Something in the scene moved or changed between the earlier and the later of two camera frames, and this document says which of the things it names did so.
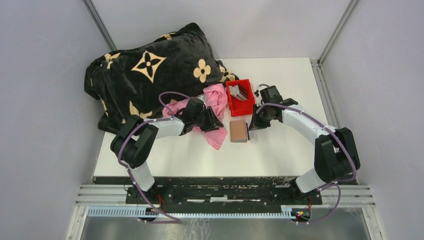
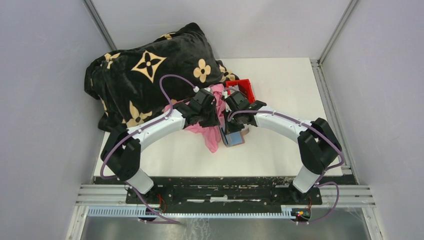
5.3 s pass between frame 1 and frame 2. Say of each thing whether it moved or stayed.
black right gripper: moved
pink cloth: stayed
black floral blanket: stayed
